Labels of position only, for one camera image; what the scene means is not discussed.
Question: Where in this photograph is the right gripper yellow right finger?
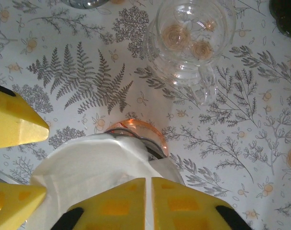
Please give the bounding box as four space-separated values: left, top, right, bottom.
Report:
151 177 254 230

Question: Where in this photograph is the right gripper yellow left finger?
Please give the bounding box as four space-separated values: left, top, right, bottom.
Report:
53 177 146 230

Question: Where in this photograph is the white paper coffee filter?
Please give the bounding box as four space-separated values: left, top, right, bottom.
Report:
29 135 183 230

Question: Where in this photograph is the pink glass server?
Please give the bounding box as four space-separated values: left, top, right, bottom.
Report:
104 119 170 159

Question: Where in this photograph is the grey glass server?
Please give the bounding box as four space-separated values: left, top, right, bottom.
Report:
60 0 110 10

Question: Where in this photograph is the clear glass server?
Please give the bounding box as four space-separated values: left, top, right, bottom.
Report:
144 0 237 106

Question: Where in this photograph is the dark green coffee dripper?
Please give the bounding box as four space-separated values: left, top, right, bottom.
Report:
268 0 291 38

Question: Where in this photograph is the floral patterned table cover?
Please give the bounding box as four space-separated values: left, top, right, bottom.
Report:
0 0 291 230

